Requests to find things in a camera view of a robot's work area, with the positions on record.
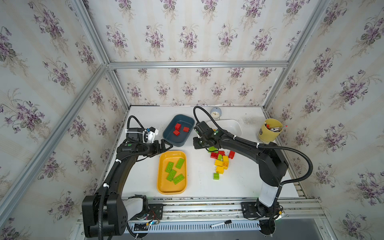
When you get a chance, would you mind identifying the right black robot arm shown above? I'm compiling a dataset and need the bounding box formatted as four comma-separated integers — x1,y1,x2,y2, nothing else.
193,106,314,212

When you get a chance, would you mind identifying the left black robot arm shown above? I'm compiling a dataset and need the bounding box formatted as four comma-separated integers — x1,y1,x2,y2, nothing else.
82,124,173,240

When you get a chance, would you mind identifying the green lego brick top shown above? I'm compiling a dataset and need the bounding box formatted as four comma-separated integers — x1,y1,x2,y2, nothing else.
208,147,219,153

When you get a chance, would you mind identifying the dark teal plastic bin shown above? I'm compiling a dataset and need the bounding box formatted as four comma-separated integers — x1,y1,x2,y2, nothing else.
163,114,195,147

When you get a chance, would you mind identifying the light blue desk clock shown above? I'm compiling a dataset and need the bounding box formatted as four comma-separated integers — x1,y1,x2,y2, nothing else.
210,107,222,120

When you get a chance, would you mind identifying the white plastic bin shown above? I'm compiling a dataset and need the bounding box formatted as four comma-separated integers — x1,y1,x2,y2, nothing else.
216,119,243,137

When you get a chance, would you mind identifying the yellow lego brick pile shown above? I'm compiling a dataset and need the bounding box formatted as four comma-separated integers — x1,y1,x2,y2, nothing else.
216,166,225,174

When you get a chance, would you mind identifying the yellow plastic tray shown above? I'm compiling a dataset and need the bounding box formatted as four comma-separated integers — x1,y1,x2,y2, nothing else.
157,151,188,195

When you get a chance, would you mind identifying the small green lego brick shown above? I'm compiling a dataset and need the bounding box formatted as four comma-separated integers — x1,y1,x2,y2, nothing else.
213,173,220,180

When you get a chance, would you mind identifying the yellow pen cup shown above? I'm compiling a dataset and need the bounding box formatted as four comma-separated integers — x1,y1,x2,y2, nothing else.
258,119,287,144

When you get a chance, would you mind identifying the black marker pen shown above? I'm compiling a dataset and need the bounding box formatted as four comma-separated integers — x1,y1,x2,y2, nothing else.
210,220,232,229

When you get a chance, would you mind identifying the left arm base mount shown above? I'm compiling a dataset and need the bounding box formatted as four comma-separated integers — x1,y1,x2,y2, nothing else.
130,204,164,221

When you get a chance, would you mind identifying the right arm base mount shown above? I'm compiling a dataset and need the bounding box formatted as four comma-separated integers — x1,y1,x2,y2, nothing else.
241,202,263,220

